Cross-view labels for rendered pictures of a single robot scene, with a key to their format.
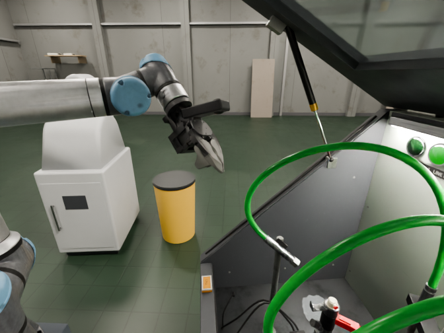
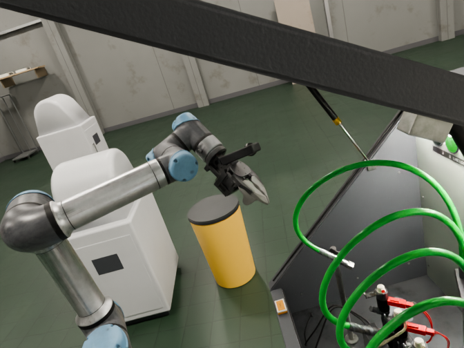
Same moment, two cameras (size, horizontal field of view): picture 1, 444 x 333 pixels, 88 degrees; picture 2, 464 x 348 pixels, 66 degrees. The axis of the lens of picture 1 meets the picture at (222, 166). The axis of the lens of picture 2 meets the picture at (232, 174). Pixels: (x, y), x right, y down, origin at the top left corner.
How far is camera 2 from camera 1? 0.44 m
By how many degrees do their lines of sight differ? 6
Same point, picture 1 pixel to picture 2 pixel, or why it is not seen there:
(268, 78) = (304, 21)
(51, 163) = not seen: hidden behind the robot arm
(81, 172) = (106, 227)
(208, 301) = (286, 320)
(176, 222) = (229, 261)
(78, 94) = (148, 177)
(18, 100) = (114, 195)
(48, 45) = not seen: outside the picture
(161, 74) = (194, 132)
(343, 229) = (406, 224)
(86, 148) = not seen: hidden behind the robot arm
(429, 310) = (389, 264)
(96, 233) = (139, 295)
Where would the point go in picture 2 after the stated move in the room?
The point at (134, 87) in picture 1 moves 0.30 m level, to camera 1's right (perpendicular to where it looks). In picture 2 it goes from (185, 161) to (305, 128)
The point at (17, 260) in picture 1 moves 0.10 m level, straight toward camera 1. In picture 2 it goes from (117, 317) to (134, 329)
